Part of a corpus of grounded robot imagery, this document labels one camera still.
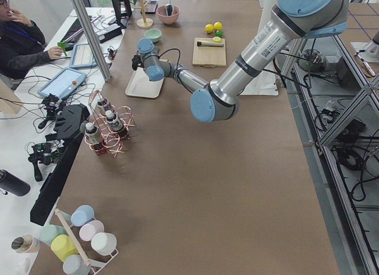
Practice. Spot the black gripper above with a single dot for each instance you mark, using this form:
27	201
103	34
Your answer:
135	62

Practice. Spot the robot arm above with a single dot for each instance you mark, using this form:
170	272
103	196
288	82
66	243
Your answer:
217	99

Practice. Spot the cream rabbit tray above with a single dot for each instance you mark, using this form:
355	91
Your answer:
140	86

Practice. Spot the green bowl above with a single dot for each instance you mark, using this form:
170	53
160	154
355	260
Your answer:
154	35

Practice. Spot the wooden cup stand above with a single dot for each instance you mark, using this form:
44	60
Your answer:
144	22

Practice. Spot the blue teach pendant far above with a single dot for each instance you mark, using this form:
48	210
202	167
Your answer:
82	57

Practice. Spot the blue teach pendant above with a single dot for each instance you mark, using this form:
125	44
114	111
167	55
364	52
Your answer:
82	57
63	84

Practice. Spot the bottle top white cap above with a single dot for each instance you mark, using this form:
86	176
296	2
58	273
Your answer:
104	106

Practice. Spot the steel scoop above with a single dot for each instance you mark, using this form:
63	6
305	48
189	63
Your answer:
168	9

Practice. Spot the steel muddler black tip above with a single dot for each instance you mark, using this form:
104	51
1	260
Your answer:
200	42

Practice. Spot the wooden cutting board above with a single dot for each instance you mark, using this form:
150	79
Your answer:
209	56

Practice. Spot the bottle lower left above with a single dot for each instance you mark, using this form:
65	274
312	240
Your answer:
113	121

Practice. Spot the blue teach pendant near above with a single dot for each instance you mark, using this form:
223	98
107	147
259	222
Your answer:
63	84

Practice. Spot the yellow lemon lower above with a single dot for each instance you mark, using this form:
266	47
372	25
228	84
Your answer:
209	28

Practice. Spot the yellow lemon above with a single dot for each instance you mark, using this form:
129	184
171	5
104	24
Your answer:
217	26
209	28

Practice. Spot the half lemon slice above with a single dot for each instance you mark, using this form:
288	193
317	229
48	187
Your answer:
217	39

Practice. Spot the bottle lower right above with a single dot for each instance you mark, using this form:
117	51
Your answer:
93	135

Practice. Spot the green lime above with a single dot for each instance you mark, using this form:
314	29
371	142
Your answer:
219	33

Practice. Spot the yellow lemon upper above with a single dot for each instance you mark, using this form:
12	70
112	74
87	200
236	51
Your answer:
217	26

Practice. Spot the black long case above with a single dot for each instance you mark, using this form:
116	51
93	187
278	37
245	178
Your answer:
68	129

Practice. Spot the seated person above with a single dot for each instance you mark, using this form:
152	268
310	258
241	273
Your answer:
22	44

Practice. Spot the black water bottle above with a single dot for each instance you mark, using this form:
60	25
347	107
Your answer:
12	184

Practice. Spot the pastel cup rack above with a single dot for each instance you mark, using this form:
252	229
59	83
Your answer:
79	241

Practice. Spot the copper wire bottle rack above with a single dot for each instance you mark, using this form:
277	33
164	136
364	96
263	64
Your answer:
112	141

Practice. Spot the aluminium frame post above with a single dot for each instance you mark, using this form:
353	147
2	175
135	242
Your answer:
92	38

